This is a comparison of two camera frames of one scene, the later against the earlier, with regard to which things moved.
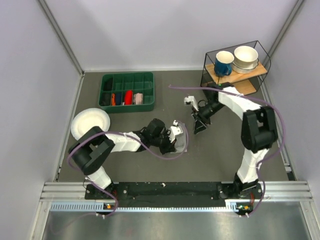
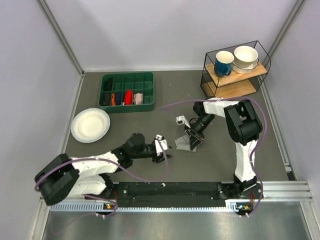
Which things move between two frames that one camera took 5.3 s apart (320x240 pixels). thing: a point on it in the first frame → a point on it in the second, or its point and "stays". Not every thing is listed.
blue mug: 223,63 stays
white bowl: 246,59 stays
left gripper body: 164,144 → 156,158
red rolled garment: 128,97 stays
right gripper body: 208,110 → 199,135
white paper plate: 86,119 stays
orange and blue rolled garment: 116,99 stays
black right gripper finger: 206,121 → 194,142
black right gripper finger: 199,126 → 194,142
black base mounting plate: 172,194 stays
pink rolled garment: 138,98 stays
